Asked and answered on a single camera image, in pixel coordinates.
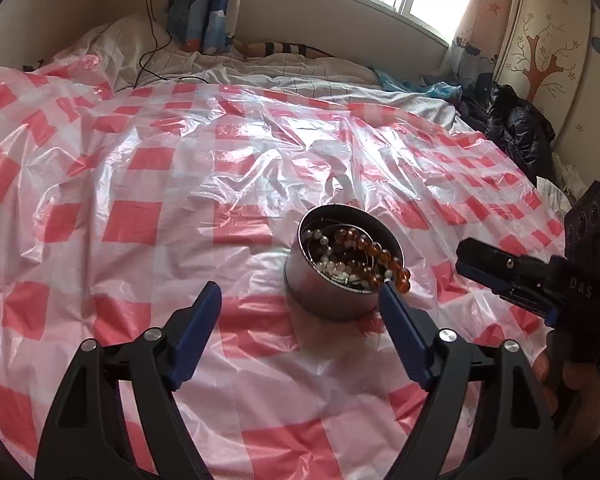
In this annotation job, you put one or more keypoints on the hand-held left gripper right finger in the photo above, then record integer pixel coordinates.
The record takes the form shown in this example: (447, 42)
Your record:
(405, 340)

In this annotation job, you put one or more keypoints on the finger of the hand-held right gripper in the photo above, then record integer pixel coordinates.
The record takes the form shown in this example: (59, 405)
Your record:
(500, 265)
(525, 297)

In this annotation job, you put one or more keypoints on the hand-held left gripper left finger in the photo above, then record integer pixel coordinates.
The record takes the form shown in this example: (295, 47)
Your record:
(195, 340)

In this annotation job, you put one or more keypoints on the round metal tin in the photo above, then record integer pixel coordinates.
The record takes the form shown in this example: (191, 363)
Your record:
(325, 300)

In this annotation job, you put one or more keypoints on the person's right hand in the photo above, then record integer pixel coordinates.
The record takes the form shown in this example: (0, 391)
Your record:
(541, 370)

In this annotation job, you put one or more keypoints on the white crumpled cloth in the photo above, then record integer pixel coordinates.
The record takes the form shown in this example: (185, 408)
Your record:
(560, 182)

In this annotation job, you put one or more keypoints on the black puffer jacket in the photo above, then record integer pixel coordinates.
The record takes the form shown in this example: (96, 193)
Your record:
(510, 120)

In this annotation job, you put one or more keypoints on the red white checked plastic sheet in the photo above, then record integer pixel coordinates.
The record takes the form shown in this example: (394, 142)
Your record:
(180, 160)

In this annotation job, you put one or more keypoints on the blue plastic bag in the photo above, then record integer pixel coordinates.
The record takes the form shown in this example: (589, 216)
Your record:
(430, 90)

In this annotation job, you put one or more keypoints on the wardrobe with tree decal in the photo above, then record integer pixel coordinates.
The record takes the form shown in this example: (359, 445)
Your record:
(550, 50)

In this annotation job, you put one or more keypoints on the pink printed curtain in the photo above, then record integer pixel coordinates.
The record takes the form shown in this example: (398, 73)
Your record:
(472, 20)

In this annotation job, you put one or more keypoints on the striped pillow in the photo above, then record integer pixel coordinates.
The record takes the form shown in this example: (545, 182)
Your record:
(280, 50)

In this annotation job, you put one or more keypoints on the white grid-lined quilt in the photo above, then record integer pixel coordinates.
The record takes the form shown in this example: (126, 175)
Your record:
(130, 40)

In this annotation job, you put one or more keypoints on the blue printed curtain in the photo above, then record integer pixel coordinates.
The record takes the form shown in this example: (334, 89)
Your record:
(200, 10)

